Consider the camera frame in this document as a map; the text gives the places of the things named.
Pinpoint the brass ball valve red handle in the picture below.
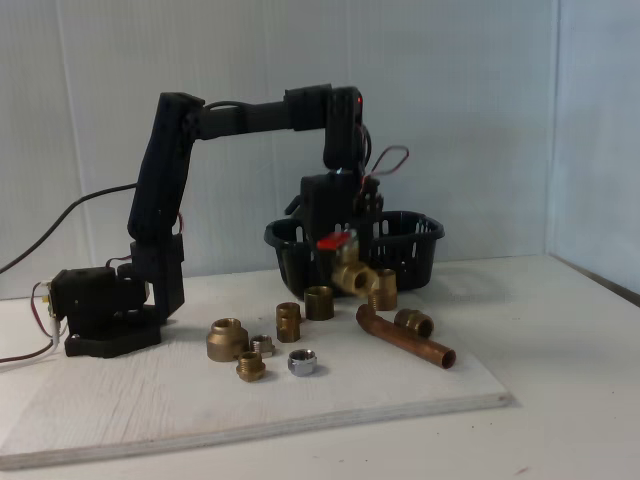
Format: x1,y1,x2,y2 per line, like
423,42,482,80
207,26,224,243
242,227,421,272
315,228,379,296

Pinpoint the black slotted plastic basket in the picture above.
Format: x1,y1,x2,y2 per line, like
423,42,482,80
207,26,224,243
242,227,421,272
263,210,446,296

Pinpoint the dark brass coupling sleeve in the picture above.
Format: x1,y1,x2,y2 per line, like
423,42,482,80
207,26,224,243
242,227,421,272
303,285,335,321

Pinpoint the brass threaded sleeve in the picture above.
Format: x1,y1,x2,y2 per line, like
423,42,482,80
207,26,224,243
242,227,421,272
367,268,399,312

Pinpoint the brass hex fitting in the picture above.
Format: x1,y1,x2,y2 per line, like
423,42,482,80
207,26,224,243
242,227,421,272
274,302,301,344

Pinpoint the brass hex nipple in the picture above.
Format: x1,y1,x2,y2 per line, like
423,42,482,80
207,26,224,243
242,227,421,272
393,308,435,339

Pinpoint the small nickel hex nipple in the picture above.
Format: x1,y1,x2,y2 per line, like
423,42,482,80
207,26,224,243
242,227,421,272
248,334,275,359

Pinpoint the copper pipe piece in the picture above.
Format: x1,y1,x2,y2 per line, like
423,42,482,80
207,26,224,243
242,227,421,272
355,304,457,371

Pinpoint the chrome hex nut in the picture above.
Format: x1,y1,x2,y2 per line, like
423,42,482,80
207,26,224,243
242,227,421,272
286,348,319,377

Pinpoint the large brass reducer coupling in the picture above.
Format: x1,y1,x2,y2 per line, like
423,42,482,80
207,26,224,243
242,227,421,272
205,317,250,362

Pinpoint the small brass threaded nipple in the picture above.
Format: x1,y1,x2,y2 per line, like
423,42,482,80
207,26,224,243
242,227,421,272
235,350,265,383

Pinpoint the white wooden board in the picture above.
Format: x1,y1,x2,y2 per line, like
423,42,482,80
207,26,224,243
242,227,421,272
0,272,516,471

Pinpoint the gripper servo wire bundle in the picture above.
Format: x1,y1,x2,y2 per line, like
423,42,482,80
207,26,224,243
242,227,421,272
357,144,410,181

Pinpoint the black power cable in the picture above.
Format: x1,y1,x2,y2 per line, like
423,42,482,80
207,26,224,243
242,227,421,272
0,183,139,274

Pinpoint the white cable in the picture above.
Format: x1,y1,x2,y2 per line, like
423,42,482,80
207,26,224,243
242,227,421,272
0,314,69,374

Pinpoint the red wire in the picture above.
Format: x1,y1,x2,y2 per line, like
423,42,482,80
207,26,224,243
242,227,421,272
0,280,57,365

